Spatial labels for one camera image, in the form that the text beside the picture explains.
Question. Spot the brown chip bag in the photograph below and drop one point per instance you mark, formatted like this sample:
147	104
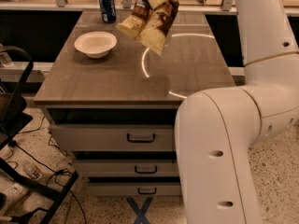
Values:
150	26

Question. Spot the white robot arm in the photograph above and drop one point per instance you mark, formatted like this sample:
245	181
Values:
215	128

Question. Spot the white paper bowl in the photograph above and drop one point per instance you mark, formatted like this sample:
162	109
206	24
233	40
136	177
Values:
96	44

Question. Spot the blue soda can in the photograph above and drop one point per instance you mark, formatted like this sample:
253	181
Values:
108	11

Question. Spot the grey drawer cabinet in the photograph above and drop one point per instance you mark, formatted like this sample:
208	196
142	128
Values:
132	85

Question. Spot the plastic water bottle on floor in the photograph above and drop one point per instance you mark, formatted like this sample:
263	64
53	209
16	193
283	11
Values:
31	170

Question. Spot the white power strip on floor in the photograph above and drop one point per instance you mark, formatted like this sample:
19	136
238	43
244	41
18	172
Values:
10	196

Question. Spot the top drawer with black handle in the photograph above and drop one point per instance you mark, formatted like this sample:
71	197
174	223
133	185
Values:
113	137

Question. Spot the drawer with black handle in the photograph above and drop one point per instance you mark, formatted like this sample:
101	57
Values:
113	137
122	168
134	189

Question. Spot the middle drawer with black handle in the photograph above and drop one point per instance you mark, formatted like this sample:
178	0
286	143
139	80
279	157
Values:
122	168

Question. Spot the bottom drawer with black handle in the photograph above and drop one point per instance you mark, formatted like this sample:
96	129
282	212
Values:
134	189

